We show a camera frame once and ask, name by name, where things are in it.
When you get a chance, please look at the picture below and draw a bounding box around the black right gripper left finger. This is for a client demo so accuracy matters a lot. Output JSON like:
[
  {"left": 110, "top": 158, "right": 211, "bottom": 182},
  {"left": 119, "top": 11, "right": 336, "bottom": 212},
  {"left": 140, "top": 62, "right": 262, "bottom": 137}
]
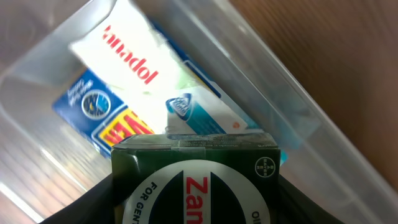
[{"left": 40, "top": 174, "right": 115, "bottom": 224}]

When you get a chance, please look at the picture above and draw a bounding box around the green Zam-Buk box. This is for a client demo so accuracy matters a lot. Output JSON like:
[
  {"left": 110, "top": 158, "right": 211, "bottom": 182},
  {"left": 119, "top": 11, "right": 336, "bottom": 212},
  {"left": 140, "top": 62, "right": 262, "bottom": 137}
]
[{"left": 111, "top": 133, "right": 280, "bottom": 224}]

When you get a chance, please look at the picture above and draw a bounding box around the blue fever medicine box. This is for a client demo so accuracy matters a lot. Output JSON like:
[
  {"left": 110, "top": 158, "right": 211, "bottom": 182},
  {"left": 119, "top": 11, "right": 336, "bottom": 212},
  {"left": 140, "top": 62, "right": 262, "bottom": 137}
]
[{"left": 52, "top": 21, "right": 289, "bottom": 166}]

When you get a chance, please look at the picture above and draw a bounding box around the white Panadol packet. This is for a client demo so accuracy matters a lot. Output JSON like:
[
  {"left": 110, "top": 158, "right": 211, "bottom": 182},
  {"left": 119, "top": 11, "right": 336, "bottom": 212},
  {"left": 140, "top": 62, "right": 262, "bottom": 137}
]
[{"left": 70, "top": 0, "right": 248, "bottom": 134}]

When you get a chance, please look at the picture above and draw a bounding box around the clear plastic container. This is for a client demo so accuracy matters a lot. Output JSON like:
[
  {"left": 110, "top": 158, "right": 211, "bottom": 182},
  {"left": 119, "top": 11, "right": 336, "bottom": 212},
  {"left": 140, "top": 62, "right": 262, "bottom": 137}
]
[{"left": 1, "top": 1, "right": 397, "bottom": 223}]

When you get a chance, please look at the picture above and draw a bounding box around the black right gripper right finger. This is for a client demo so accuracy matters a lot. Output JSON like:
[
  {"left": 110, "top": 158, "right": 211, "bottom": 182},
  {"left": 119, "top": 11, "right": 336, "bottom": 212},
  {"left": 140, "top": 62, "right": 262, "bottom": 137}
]
[{"left": 277, "top": 175, "right": 343, "bottom": 224}]

